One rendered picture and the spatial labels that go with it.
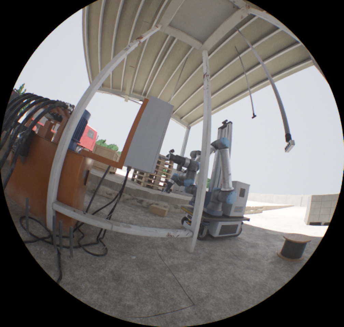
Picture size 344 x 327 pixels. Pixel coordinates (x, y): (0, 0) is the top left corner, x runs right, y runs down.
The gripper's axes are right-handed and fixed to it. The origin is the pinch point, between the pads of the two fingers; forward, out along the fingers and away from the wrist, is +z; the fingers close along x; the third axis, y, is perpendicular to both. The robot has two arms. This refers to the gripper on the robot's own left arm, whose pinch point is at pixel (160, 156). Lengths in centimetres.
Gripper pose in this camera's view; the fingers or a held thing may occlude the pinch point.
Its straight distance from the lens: 92.6
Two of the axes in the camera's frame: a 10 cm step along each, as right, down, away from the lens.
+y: 2.5, -9.4, 2.4
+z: -8.8, -3.3, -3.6
